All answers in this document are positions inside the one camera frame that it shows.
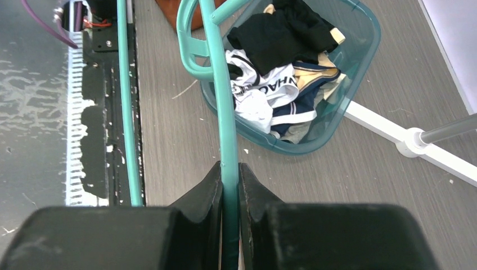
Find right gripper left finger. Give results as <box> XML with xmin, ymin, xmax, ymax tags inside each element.
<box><xmin>1</xmin><ymin>163</ymin><xmax>222</xmax><ymax>269</ymax></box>

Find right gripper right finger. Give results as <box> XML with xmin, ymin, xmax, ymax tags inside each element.
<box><xmin>238</xmin><ymin>163</ymin><xmax>439</xmax><ymax>269</ymax></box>

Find white black underwear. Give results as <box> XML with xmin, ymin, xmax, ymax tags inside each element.
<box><xmin>225</xmin><ymin>49</ymin><xmax>299</xmax><ymax>133</ymax></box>

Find teal plastic hanger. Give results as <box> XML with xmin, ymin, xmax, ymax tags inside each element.
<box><xmin>117</xmin><ymin>0</ymin><xmax>246</xmax><ymax>269</ymax></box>

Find black garment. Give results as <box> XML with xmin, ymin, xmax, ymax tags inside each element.
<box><xmin>227</xmin><ymin>1</ymin><xmax>345</xmax><ymax>75</ymax></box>

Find beige underwear navy trim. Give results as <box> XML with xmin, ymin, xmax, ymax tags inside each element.
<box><xmin>292</xmin><ymin>53</ymin><xmax>347</xmax><ymax>100</ymax></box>

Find white clothes rack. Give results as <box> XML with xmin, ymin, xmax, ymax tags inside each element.
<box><xmin>345</xmin><ymin>101</ymin><xmax>476</xmax><ymax>187</ymax></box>

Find teal plastic basket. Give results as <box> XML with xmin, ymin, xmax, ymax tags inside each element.
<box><xmin>223</xmin><ymin>1</ymin><xmax>380</xmax><ymax>155</ymax></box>

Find brown towel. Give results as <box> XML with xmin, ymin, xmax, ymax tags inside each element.
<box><xmin>154</xmin><ymin>0</ymin><xmax>228</xmax><ymax>33</ymax></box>

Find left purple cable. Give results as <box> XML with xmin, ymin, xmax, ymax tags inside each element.
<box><xmin>20</xmin><ymin>0</ymin><xmax>84</xmax><ymax>50</ymax></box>

